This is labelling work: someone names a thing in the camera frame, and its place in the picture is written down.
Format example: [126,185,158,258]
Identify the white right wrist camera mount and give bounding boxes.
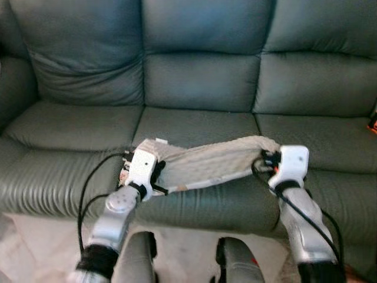
[268,146,310,190]

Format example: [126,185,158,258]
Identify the silver left robot leg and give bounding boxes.
[112,231,158,283]

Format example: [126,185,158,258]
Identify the grey-green leather sofa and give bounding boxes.
[0,0,377,263]

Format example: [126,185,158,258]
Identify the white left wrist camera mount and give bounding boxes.
[124,149,158,199]

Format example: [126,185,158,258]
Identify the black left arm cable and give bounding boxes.
[77,152,134,255]

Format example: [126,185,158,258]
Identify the person's bare foot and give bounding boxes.
[345,265,371,283]

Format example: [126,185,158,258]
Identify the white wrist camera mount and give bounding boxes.
[268,146,310,190]
[124,149,158,199]

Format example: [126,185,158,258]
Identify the beige textured pillow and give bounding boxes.
[121,136,282,194]

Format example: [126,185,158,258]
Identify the silver robot leg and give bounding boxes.
[215,236,266,283]
[112,231,158,283]

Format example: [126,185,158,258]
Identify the silver right robot leg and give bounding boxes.
[215,236,266,283]

